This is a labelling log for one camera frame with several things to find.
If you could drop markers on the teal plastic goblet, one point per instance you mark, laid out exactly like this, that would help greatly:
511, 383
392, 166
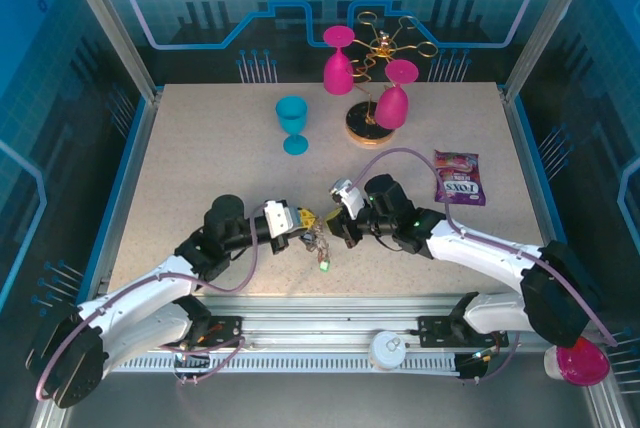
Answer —
291, 115

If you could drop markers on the aluminium side rail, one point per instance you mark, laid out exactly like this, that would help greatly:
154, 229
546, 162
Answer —
121, 198
541, 198

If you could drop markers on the pink plastic goblet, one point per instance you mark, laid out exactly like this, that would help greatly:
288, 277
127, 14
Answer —
337, 75
391, 108

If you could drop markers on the pink and white cup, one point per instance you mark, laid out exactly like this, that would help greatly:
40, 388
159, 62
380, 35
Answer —
582, 365

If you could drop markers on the white tin can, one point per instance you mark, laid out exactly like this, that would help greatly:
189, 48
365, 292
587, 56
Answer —
386, 353

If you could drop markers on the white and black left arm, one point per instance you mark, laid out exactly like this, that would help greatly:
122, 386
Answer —
140, 298

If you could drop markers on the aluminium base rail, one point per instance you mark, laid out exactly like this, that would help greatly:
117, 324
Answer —
310, 315

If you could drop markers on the purple candy bag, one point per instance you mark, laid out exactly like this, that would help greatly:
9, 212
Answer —
457, 188

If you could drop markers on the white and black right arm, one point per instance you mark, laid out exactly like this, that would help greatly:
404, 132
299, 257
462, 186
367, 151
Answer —
480, 248

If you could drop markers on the aluminium frame post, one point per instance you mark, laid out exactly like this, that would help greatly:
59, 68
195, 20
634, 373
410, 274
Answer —
115, 23
548, 23

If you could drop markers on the keyring with keys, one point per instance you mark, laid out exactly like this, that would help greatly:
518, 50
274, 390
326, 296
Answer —
316, 243

